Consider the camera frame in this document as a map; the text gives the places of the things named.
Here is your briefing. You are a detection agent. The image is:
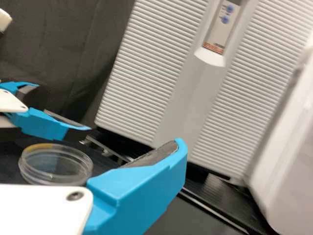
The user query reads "white box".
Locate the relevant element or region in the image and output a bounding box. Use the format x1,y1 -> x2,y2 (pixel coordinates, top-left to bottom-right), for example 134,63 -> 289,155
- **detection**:
243,36 -> 313,235

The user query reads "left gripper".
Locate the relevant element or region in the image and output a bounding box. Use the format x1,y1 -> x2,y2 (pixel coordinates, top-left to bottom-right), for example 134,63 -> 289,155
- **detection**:
0,81 -> 92,142

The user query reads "petri dish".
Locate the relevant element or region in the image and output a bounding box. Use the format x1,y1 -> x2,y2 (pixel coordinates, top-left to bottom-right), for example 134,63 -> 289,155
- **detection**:
18,143 -> 94,186

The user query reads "incubator door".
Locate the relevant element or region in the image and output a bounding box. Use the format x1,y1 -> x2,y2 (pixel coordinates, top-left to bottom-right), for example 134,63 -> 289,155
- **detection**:
94,0 -> 313,183

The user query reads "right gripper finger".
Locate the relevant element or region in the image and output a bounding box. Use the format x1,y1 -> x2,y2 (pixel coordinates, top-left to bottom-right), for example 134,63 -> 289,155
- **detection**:
82,138 -> 188,235

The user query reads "black platform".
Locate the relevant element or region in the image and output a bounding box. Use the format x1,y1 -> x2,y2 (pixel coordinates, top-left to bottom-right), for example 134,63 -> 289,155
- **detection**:
0,132 -> 157,187
177,168 -> 273,235

